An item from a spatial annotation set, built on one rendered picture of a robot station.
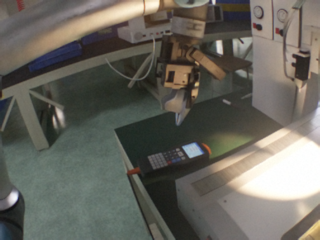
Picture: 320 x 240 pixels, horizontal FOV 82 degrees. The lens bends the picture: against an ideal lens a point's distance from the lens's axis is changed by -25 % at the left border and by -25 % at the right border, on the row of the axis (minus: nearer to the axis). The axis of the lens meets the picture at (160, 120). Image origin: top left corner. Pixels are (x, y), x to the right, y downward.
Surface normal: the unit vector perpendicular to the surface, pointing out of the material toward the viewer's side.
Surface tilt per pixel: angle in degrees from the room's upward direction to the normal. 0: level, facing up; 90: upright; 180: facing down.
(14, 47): 98
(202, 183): 0
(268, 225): 0
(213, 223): 0
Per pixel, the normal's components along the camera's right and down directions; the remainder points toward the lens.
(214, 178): -0.12, -0.85
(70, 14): 0.37, 0.35
